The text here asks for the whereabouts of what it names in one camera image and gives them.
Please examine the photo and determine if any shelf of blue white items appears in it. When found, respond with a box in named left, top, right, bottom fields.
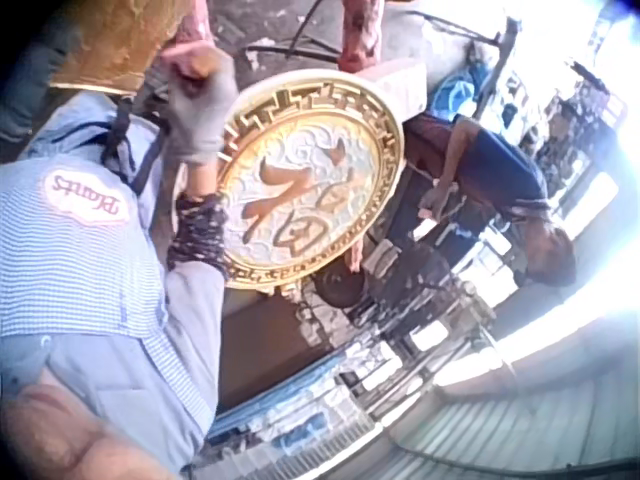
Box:
left=202, top=319, right=451, bottom=464

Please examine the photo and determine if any corrugated metal sheet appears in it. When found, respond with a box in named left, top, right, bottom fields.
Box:
left=384, top=364, right=616, bottom=480

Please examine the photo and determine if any person's right hand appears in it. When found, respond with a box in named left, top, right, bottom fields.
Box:
left=149, top=44, right=241, bottom=166

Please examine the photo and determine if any person's left hand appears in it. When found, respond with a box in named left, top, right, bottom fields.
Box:
left=338, top=0, right=384, bottom=73

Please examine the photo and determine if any golden brown carved panel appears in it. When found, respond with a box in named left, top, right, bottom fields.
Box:
left=48, top=0, right=201, bottom=92

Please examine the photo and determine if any round gold and white plaque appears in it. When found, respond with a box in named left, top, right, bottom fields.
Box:
left=215, top=74, right=405, bottom=292

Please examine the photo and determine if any metal frame stand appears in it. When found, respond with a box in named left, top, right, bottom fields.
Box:
left=464, top=14, right=526, bottom=81

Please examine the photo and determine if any brown wooden cabinet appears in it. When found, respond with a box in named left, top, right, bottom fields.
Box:
left=215, top=279, right=369, bottom=416

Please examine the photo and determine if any blue cloth bundle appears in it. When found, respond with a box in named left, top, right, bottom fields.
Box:
left=432, top=64, right=494, bottom=124

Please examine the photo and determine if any white block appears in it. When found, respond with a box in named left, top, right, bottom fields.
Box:
left=359, top=57, right=429, bottom=119

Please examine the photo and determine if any dark round bowl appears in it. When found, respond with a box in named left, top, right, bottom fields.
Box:
left=312, top=269, right=369, bottom=311

